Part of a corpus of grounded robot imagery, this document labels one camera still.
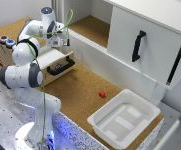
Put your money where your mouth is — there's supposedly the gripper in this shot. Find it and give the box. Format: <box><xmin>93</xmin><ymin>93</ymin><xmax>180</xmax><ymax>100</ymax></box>
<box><xmin>45</xmin><ymin>32</ymin><xmax>66</xmax><ymax>48</ymax></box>

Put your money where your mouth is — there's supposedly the wooden drawer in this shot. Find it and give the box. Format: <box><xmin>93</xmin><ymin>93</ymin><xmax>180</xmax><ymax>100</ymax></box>
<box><xmin>35</xmin><ymin>48</ymin><xmax>76</xmax><ymax>87</ymax></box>

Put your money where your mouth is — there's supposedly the wooden drawer box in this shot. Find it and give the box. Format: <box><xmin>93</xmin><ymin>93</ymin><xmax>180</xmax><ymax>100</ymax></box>
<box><xmin>0</xmin><ymin>16</ymin><xmax>70</xmax><ymax>84</ymax></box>

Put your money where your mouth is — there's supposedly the pink block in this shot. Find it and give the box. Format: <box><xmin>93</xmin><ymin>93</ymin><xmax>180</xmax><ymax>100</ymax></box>
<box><xmin>98</xmin><ymin>90</ymin><xmax>107</xmax><ymax>99</ymax></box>

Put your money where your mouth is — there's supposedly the blue button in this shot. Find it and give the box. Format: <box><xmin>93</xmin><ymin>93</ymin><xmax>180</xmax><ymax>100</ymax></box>
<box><xmin>5</xmin><ymin>38</ymin><xmax>17</xmax><ymax>49</ymax></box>

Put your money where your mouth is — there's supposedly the red button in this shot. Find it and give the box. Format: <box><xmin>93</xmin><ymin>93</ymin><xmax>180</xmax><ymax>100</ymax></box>
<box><xmin>0</xmin><ymin>34</ymin><xmax>10</xmax><ymax>45</ymax></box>

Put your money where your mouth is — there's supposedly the white cabinet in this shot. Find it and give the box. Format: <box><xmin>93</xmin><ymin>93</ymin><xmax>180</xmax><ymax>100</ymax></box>
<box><xmin>51</xmin><ymin>0</ymin><xmax>181</xmax><ymax>105</ymax></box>

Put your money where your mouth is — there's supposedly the white sliding door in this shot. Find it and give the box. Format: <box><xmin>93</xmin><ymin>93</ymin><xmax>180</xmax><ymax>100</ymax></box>
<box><xmin>106</xmin><ymin>5</ymin><xmax>181</xmax><ymax>90</ymax></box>

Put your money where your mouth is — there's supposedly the white plastic box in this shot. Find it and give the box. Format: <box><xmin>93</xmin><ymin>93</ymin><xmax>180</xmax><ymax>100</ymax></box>
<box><xmin>86</xmin><ymin>88</ymin><xmax>162</xmax><ymax>150</ymax></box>

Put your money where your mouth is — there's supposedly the black drawer handle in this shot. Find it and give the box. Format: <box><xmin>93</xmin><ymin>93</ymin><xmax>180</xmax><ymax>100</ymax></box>
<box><xmin>46</xmin><ymin>55</ymin><xmax>76</xmax><ymax>77</ymax></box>

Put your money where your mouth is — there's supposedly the green cable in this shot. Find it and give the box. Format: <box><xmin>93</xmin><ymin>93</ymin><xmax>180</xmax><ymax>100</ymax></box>
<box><xmin>25</xmin><ymin>9</ymin><xmax>75</xmax><ymax>150</ymax></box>

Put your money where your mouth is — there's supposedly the black door handle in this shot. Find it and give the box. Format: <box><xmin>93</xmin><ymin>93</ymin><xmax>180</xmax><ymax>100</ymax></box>
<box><xmin>131</xmin><ymin>30</ymin><xmax>147</xmax><ymax>63</ymax></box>

